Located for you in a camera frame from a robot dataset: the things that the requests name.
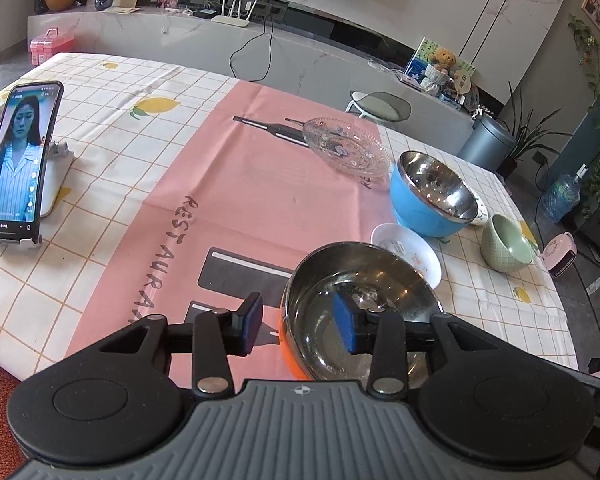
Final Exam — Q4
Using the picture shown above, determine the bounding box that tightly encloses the blue water jug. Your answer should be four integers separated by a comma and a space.
540, 165, 588, 224

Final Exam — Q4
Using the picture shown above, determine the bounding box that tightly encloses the pink storage box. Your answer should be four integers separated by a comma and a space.
29, 27, 76, 66

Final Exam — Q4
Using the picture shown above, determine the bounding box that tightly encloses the pink small heater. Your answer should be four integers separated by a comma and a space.
541, 232, 578, 278

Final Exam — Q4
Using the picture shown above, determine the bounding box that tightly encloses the green potted snake plant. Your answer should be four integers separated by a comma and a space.
496, 84, 571, 180

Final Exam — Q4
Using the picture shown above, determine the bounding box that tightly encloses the orange steel bowl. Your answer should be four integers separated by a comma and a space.
279, 242, 443, 384

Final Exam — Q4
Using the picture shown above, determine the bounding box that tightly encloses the colourful picture book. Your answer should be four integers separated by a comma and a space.
405, 37, 476, 84

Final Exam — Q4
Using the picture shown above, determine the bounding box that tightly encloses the round stool on wheels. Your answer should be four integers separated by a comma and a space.
344, 91, 412, 124

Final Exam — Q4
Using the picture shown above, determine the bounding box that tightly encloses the clear glass plate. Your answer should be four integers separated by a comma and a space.
302, 117, 391, 179

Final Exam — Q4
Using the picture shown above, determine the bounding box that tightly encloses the hanging ivy plant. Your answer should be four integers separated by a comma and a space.
568, 14, 600, 219

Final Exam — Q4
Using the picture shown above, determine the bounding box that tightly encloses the white fruit-pattern plate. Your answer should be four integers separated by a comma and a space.
471, 194, 489, 226

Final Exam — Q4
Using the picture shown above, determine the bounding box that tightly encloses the pink restaurant placemat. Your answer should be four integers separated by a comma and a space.
69, 82, 392, 382

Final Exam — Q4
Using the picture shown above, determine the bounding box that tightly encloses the lemon checked tablecloth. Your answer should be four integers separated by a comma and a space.
0, 52, 580, 383

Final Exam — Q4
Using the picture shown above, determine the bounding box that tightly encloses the grey cylindrical trash bin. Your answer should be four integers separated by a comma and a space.
458, 115, 516, 171

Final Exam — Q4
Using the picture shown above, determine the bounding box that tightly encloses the black power cable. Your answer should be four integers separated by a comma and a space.
228, 6, 276, 84

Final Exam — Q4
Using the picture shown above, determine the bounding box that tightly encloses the green ceramic bowl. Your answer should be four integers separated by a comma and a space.
480, 214, 534, 273

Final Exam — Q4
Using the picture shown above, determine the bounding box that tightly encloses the white wifi router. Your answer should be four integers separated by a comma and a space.
211, 0, 259, 28

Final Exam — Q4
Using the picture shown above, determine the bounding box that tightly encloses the blue steel bowl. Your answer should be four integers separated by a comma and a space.
389, 151, 479, 238

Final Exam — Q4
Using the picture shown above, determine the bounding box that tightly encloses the smartphone in black case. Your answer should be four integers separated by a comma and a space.
0, 80, 64, 246

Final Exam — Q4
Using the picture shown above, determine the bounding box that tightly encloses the small white printed plate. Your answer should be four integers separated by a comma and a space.
370, 223, 442, 289

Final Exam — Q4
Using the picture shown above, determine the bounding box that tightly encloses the teddy bear in basket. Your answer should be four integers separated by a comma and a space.
420, 47, 457, 96

